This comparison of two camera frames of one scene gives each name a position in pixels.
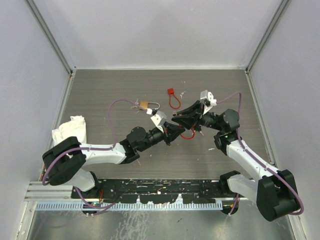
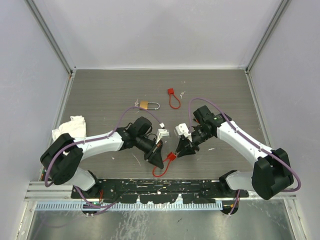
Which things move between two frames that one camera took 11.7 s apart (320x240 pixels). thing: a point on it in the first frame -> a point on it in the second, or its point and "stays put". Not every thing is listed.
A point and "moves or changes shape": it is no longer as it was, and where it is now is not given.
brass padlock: [145, 104] stays put
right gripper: [188, 120] -> [186, 147]
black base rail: [154, 191] stays put
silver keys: [182, 93] stays put
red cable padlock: [192, 127] moves or changes shape
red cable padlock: [171, 91] stays put
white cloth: [76, 127] stays put
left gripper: [170, 131] -> [156, 159]
